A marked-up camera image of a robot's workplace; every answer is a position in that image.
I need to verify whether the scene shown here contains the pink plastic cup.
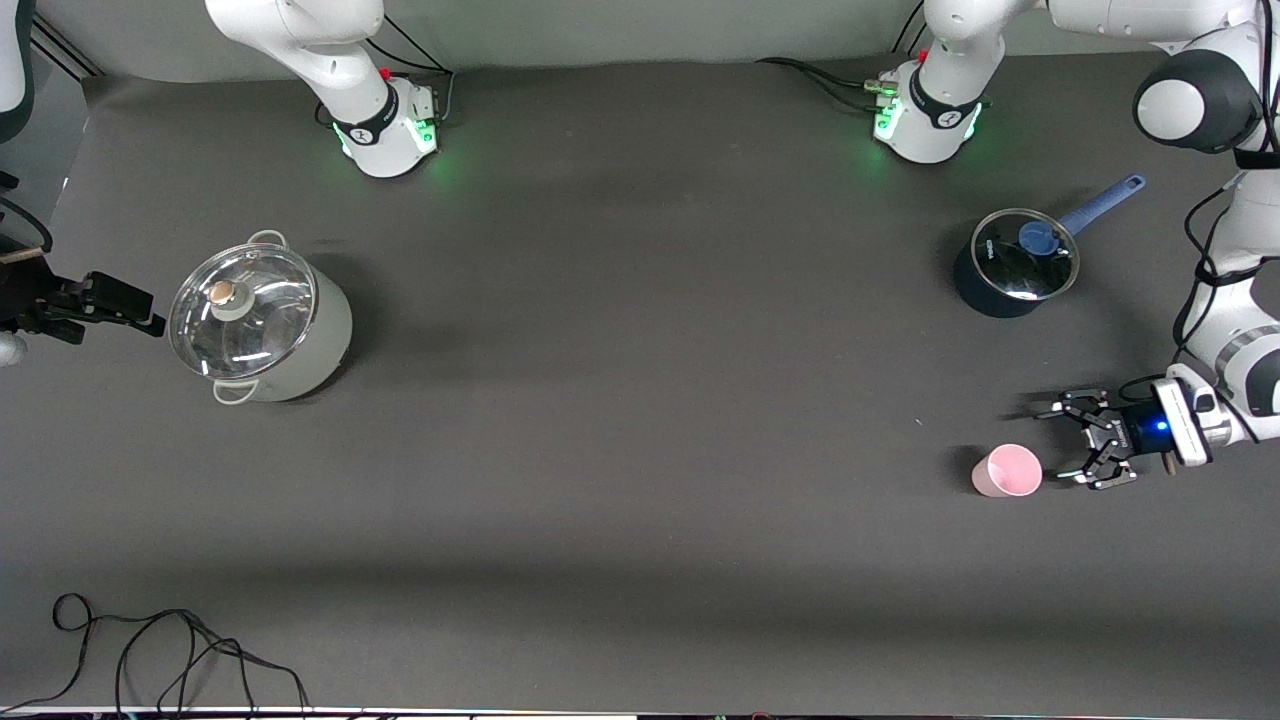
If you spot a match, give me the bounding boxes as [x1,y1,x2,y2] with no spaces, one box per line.
[971,444,1043,499]

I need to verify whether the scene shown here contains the glass lid with tan knob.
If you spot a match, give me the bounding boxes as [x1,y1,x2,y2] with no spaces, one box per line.
[168,243,319,380]

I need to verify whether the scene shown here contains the dark blue saucepan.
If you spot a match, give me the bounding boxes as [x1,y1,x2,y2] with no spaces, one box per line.
[952,175,1148,320]

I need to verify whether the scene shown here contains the glass lid with blue knob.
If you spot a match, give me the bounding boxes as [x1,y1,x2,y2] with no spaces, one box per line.
[971,208,1081,302]

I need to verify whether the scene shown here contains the grey-green cooking pot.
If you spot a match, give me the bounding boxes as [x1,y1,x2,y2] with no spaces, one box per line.
[168,230,354,406]

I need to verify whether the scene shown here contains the dark grey table mat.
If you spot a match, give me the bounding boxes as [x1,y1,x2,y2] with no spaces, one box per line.
[0,45,1280,713]

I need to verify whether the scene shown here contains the black right arm wrist cable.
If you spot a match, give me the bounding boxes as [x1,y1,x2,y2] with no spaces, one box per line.
[0,193,53,263]

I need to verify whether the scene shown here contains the black arm wrist cable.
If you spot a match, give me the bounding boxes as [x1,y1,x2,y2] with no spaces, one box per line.
[0,193,53,263]
[1170,175,1251,366]

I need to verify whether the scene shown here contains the black left arm wrist cable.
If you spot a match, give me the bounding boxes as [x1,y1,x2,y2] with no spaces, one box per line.
[1170,175,1251,366]

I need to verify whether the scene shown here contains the black looped cable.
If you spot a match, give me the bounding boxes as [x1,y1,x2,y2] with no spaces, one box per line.
[0,593,311,716]

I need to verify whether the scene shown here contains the black right arm base cable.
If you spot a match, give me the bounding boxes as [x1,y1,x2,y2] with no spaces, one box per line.
[362,8,457,129]

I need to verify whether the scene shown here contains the black arm base cable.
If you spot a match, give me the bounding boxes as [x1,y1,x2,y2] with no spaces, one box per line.
[898,0,936,63]
[753,56,886,109]
[362,8,457,129]

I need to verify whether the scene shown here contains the black left arm base cable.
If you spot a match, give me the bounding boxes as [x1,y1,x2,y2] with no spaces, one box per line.
[753,56,886,109]
[898,0,936,63]

